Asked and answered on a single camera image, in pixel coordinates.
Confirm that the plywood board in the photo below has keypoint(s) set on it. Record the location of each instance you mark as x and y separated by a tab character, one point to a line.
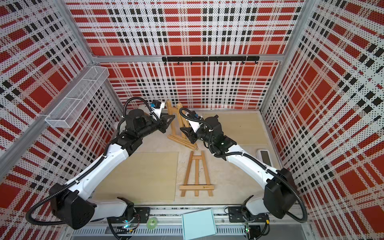
143	177
244	128

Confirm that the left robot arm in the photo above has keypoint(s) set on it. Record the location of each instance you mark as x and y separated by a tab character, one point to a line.
71	203

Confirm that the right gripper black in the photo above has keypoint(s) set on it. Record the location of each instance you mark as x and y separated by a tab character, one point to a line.
190	135

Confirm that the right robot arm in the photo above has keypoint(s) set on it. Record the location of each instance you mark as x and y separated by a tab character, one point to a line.
280	198

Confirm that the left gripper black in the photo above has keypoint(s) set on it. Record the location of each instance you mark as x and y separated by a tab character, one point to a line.
163	123

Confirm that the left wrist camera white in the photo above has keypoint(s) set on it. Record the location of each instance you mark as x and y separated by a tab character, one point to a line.
157	106

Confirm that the black hook rail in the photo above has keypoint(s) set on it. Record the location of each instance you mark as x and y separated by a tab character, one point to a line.
212	59

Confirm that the light blue plate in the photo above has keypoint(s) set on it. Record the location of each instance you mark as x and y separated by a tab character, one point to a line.
198	224

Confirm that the wooden easel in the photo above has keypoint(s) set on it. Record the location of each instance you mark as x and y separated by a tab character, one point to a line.
197	177
179	122

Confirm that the green tape roll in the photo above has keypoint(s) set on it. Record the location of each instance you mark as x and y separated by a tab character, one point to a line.
152	223

